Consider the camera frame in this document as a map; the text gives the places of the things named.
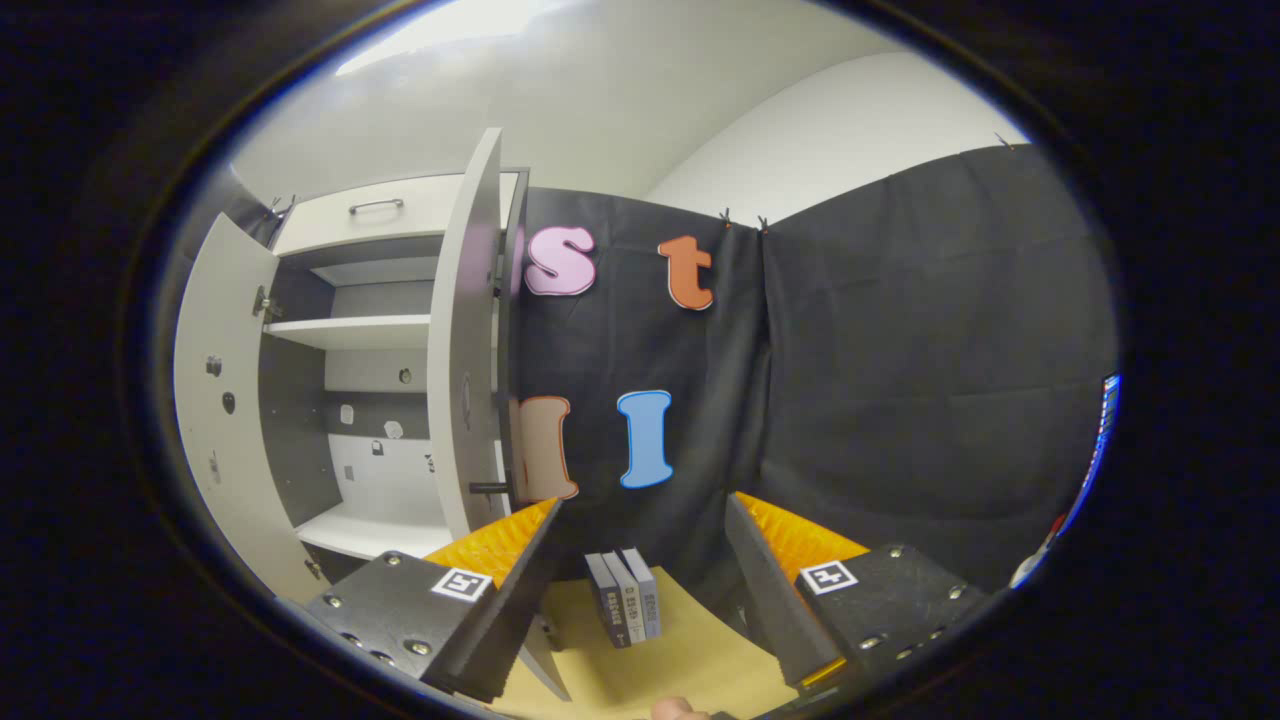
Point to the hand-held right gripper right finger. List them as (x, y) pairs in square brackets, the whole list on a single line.
[(775, 600)]

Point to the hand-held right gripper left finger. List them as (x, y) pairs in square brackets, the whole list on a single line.
[(505, 610)]

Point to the white cabinet door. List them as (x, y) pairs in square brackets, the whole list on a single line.
[(465, 350), (225, 450)]

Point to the white and grey cabinet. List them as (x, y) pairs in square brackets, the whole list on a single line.
[(385, 470)]

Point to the white cabinet shelf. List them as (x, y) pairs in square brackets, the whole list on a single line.
[(350, 332)]

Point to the white cabinet drawer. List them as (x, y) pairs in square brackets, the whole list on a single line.
[(320, 220)]

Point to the dark blue book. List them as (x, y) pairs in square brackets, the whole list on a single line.
[(608, 605), (630, 600), (648, 595)]

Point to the black backdrop cloth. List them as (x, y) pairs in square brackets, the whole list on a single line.
[(900, 400)]

